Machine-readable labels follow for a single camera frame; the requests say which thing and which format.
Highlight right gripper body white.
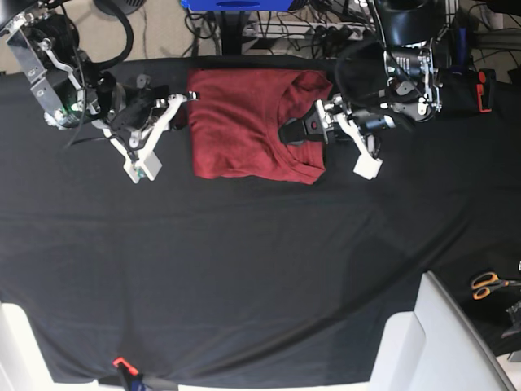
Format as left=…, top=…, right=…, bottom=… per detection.
left=103, top=91, right=199, bottom=183

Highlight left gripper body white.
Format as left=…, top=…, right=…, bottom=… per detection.
left=314, top=94, right=383, bottom=180

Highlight red long-sleeve T-shirt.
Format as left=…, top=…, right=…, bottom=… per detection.
left=187, top=68, right=332, bottom=185

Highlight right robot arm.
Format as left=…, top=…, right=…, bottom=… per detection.
left=1, top=1, right=199, bottom=183

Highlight white power strip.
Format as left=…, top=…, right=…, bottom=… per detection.
left=313, top=23, right=365, bottom=41

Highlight black table stand column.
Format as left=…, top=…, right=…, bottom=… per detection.
left=215, top=11, right=250, bottom=55

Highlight blue plastic box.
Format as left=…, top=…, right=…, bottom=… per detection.
left=181, top=0, right=293, bottom=12

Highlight black table cloth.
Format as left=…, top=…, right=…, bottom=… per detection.
left=1, top=74, right=520, bottom=388

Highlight orange black clamp right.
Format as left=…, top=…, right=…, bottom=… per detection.
left=475, top=68, right=497, bottom=113

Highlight white foam block right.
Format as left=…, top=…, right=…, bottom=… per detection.
left=368, top=272, right=515, bottom=390

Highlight white foam block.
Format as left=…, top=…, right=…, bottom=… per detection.
left=1, top=303, right=100, bottom=390
left=368, top=272, right=515, bottom=390

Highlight black crumpled bag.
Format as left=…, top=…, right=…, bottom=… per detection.
left=501, top=301, right=521, bottom=338

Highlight orange blue clamp bottom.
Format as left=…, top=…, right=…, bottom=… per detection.
left=112, top=357, right=148, bottom=391

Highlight white foam block left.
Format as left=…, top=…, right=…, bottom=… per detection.
left=1, top=303, right=100, bottom=390

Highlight blue clamp post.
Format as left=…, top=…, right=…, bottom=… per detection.
left=454, top=27, right=467, bottom=68

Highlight yellow-handled scissors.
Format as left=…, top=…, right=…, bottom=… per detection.
left=471, top=271, right=520, bottom=301

